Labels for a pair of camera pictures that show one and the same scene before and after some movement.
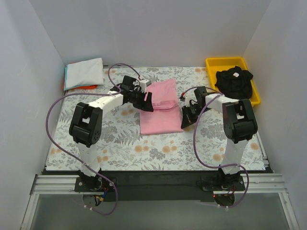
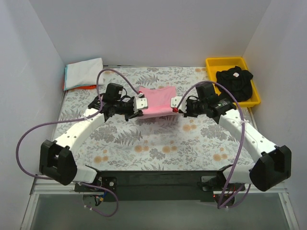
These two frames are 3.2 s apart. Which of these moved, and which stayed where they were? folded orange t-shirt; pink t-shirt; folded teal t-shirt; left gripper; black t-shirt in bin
Moved: left gripper; pink t-shirt
Stayed: folded orange t-shirt; black t-shirt in bin; folded teal t-shirt
